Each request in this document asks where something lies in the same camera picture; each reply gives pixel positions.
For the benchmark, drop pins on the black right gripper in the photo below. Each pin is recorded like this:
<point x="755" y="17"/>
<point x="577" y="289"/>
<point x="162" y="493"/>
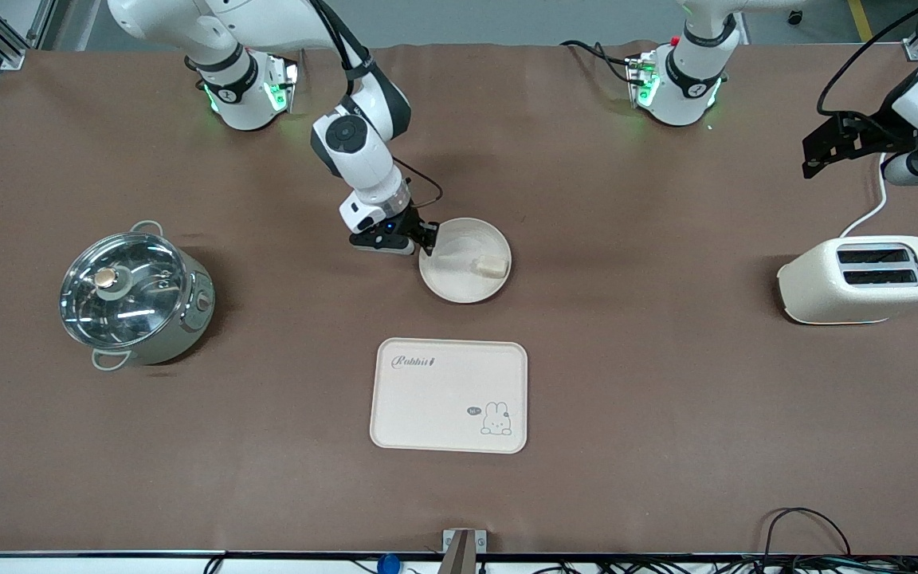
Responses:
<point x="409" y="219"/>

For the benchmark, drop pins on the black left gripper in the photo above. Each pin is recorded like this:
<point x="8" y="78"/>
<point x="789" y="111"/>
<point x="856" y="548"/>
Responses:
<point x="883" y="135"/>

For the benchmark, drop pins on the cream round plate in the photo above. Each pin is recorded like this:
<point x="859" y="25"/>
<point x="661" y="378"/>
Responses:
<point x="459" y="279"/>

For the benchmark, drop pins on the pale steamed bun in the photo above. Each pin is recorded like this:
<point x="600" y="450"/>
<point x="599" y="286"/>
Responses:
<point x="489" y="266"/>

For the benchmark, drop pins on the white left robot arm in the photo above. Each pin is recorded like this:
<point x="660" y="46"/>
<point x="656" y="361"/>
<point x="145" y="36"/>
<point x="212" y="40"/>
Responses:
<point x="686" y="80"/>

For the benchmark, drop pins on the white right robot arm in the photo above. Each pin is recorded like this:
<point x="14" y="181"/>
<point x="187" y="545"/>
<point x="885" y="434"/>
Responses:
<point x="355" y="151"/>

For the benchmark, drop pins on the white two-slot toaster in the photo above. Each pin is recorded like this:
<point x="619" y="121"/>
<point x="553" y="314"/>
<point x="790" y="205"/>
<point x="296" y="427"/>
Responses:
<point x="825" y="291"/>

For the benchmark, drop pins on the cream rabbit print tray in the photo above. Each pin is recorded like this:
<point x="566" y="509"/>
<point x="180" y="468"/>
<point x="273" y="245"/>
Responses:
<point x="427" y="406"/>

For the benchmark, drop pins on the steel pot with glass lid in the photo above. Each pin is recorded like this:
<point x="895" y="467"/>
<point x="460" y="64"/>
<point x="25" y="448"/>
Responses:
<point x="182" y="343"/>

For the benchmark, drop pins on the brown table mat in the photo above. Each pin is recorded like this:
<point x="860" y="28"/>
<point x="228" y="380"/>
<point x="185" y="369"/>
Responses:
<point x="666" y="399"/>

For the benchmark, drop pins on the glass pot lid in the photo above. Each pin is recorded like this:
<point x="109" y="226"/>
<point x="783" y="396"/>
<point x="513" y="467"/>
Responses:
<point x="140" y="311"/>

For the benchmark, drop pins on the blue round cap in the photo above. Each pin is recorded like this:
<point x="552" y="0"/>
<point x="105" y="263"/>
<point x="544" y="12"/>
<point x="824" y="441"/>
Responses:
<point x="388" y="565"/>

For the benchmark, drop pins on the grey metal bracket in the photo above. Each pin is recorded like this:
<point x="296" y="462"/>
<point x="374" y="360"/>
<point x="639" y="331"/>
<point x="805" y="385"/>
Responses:
<point x="463" y="550"/>

